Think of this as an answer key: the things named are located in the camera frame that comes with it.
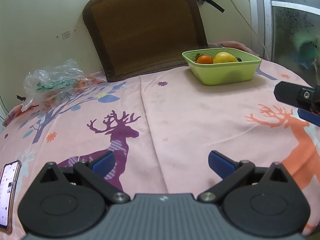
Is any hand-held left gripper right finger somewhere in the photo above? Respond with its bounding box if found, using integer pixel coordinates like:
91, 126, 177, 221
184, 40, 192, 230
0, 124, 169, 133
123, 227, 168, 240
197, 150, 299, 205

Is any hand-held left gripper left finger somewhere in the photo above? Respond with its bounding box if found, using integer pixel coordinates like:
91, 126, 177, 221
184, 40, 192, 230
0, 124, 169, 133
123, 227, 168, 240
29, 151, 130, 205

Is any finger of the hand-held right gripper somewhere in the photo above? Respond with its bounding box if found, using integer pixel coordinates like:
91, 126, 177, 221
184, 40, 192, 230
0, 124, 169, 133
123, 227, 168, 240
274, 81, 320, 112
297, 108, 320, 127

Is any green plastic basin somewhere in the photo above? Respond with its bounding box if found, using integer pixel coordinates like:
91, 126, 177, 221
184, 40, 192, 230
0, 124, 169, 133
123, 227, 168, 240
182, 47, 262, 86

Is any yellow lemon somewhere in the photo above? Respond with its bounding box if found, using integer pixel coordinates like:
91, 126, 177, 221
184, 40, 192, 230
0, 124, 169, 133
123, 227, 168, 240
213, 52, 239, 64

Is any small orange mandarin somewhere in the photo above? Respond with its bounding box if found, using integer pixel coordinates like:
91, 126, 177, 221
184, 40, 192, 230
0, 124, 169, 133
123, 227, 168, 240
196, 55, 214, 65

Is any green object behind glass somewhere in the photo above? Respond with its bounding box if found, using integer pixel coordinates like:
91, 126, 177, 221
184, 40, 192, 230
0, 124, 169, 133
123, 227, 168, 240
294, 35, 320, 67

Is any pink deer print bedsheet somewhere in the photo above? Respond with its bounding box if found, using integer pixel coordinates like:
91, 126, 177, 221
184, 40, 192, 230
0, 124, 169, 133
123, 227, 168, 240
0, 41, 320, 240

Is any pink crumpled cloth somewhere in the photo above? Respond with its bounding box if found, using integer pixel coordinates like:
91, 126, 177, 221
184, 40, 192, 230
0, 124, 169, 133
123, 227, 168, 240
207, 41, 259, 57

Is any frosted glass pane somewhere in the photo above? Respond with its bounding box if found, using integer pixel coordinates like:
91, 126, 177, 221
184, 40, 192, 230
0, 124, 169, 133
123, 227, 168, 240
271, 0, 320, 85

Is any clear plastic bag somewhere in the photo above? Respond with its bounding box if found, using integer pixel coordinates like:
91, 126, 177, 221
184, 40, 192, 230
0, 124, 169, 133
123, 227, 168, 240
21, 58, 103, 112

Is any smartphone in clear case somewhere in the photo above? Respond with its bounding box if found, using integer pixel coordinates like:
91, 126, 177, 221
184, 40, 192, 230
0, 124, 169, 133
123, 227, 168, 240
0, 160, 22, 233

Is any brown woven seat mat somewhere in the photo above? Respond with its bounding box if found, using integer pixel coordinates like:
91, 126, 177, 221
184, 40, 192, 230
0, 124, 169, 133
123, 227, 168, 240
83, 0, 208, 83

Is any white door frame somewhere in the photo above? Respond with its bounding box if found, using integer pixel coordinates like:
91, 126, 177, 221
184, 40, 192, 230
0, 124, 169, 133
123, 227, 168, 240
246, 0, 275, 62

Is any white cord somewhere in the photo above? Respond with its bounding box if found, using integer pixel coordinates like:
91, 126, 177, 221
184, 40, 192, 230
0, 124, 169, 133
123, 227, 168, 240
215, 0, 266, 54

